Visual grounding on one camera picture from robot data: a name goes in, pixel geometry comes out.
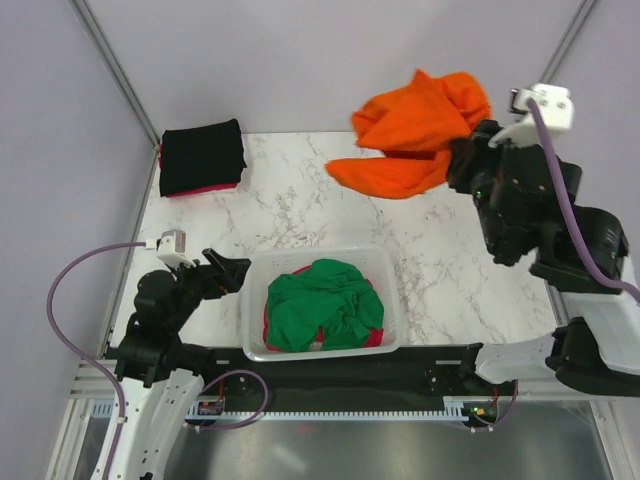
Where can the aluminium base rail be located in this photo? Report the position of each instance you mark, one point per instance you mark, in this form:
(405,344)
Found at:
(89,383)

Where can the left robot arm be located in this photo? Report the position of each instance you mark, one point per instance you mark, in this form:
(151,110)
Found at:
(158,375)

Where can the left aluminium frame post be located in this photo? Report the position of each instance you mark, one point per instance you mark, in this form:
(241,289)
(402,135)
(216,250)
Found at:
(101,43)

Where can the white plastic basket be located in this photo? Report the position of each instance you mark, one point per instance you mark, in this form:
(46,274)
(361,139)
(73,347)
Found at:
(373,261)

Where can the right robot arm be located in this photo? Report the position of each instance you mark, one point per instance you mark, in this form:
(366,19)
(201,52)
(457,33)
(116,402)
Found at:
(582,252)

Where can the red t-shirt in basket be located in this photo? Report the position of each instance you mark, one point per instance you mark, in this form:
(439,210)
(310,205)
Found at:
(372,337)

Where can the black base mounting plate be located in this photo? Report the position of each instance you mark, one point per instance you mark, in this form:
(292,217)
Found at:
(411,378)

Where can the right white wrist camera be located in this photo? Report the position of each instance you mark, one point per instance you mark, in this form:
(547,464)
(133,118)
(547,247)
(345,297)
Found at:
(556,110)

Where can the green t-shirt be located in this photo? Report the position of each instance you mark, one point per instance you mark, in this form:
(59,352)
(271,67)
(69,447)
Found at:
(320,310)

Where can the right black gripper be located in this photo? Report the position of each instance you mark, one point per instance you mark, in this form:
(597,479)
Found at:
(466,149)

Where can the black folded t-shirt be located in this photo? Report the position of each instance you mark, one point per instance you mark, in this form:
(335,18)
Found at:
(224,139)

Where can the orange t-shirt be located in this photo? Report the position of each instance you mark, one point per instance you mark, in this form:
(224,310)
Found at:
(412,127)

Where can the white slotted cable duct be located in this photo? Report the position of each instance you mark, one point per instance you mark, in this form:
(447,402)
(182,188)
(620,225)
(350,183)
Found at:
(453,411)

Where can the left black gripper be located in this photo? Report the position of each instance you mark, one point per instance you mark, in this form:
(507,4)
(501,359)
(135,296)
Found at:
(230,280)

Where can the right aluminium frame post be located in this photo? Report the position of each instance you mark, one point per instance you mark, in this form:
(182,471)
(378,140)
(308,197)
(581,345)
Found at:
(568,40)

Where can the aluminium frame post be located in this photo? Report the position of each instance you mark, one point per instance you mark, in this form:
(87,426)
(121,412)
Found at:
(101,43)
(568,40)

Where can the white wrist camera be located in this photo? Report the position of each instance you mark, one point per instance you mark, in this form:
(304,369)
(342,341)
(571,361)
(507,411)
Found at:
(174,246)
(556,110)

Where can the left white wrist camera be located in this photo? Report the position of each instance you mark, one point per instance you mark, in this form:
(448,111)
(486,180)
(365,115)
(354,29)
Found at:
(174,246)

